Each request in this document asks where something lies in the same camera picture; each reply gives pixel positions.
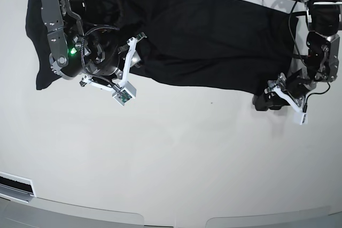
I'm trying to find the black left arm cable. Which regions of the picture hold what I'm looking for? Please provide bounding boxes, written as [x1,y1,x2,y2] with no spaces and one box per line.
[287,0,310,63]

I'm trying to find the black t-shirt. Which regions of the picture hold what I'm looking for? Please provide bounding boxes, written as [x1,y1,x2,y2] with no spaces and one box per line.
[25,0,299,112]

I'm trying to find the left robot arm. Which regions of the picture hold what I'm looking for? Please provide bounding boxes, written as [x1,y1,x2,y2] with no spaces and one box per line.
[281,0,341,99]

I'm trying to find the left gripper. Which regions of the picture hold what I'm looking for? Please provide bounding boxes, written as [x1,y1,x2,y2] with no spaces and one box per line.
[285,68,316,97]

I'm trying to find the white slotted table bracket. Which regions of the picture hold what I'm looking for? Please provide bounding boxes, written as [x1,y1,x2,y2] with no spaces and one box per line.
[1,171,37,203]

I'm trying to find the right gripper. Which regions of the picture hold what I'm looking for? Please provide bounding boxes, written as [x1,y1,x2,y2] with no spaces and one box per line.
[84,35,130,78]

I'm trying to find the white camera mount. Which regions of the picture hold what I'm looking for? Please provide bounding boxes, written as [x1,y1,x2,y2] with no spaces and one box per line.
[80,33,147,106]
[264,73,308,125]

